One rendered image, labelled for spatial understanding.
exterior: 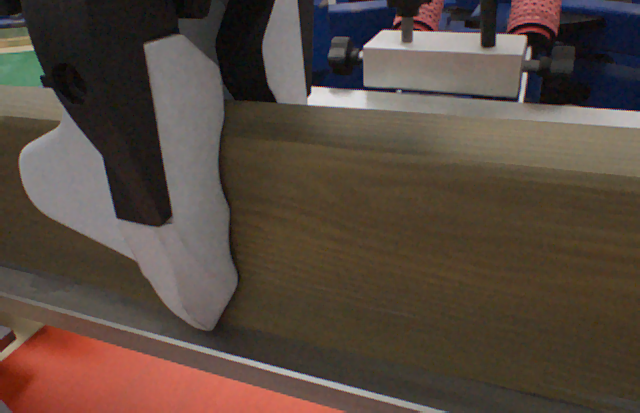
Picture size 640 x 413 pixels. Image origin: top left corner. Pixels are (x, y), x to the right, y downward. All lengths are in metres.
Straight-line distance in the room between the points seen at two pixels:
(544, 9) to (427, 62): 0.20
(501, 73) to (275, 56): 0.30
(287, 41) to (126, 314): 0.10
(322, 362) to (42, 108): 0.11
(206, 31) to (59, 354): 0.25
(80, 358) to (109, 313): 0.17
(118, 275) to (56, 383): 0.17
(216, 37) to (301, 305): 0.08
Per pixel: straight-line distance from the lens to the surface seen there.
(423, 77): 0.45
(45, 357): 0.38
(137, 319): 0.19
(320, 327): 0.16
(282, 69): 0.17
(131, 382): 0.34
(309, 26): 0.18
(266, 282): 0.16
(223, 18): 0.16
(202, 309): 0.16
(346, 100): 0.44
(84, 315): 0.20
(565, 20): 0.86
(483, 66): 0.44
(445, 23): 0.68
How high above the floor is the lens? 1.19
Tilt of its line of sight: 30 degrees down
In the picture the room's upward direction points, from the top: 4 degrees counter-clockwise
